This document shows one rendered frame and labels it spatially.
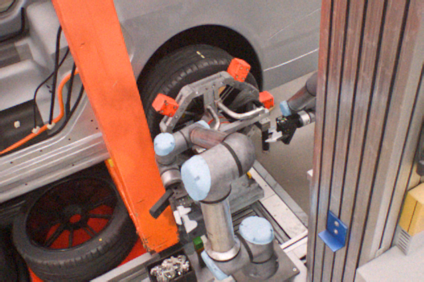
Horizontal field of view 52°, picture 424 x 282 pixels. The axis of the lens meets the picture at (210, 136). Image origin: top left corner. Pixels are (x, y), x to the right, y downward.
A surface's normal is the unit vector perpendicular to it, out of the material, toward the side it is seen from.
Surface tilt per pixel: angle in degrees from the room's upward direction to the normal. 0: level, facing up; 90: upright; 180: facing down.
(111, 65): 90
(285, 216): 0
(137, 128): 90
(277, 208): 0
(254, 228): 8
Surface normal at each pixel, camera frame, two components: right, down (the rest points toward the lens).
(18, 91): 0.31, 0.01
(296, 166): -0.11, -0.74
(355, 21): -0.87, 0.40
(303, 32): 0.46, 0.54
